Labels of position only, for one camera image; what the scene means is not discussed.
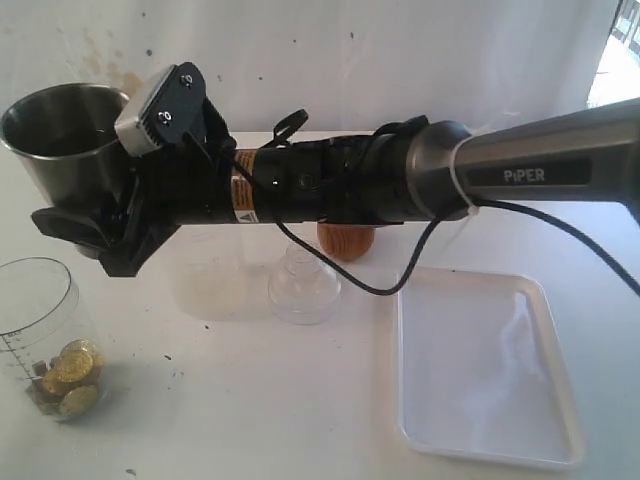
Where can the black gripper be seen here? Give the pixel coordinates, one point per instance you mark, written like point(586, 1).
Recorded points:
point(183, 184)

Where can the stainless steel cup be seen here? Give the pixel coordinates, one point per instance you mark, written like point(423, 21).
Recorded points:
point(64, 137)

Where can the brown wooden cup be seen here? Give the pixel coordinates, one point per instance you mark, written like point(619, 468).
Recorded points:
point(344, 242)

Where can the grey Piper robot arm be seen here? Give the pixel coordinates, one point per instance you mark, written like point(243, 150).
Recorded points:
point(408, 171)

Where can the clear plastic shaker cup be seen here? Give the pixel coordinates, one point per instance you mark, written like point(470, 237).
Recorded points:
point(41, 312)

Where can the clear dome strainer lid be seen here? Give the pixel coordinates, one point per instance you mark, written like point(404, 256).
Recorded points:
point(303, 290)

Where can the clear plastic container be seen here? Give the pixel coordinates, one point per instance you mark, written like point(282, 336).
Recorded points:
point(207, 271)

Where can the white backdrop sheet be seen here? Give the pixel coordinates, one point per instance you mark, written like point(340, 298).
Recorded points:
point(353, 65)

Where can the white rectangular tray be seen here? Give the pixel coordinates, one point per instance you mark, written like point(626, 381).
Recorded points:
point(480, 371)

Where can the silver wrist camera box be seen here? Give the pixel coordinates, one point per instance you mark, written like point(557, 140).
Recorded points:
point(162, 110)

